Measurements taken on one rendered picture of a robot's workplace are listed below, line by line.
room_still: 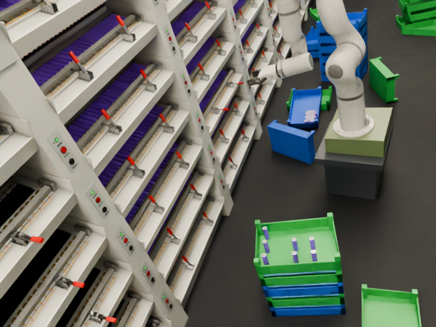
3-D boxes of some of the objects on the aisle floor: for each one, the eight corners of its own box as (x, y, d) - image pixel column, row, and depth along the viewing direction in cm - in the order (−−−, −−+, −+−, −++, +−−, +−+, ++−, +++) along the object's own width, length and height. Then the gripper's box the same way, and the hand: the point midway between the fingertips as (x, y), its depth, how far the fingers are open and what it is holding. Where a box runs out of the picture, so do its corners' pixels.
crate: (311, 164, 219) (307, 138, 207) (272, 150, 239) (266, 126, 227) (318, 156, 222) (314, 130, 210) (279, 143, 242) (274, 119, 230)
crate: (385, 104, 244) (386, 78, 231) (369, 84, 267) (368, 59, 255) (398, 101, 243) (399, 74, 230) (380, 82, 266) (380, 56, 254)
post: (188, 317, 164) (-172, -239, 56) (180, 337, 158) (-244, -245, 49) (152, 309, 172) (-223, -189, 64) (143, 327, 166) (-290, -188, 58)
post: (262, 131, 258) (181, -210, 150) (259, 139, 252) (172, -210, 144) (236, 132, 267) (142, -191, 158) (232, 139, 260) (132, -191, 152)
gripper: (281, 54, 181) (252, 64, 190) (274, 71, 169) (242, 81, 178) (287, 67, 185) (257, 76, 194) (279, 85, 173) (248, 93, 182)
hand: (252, 78), depth 186 cm, fingers open, 8 cm apart
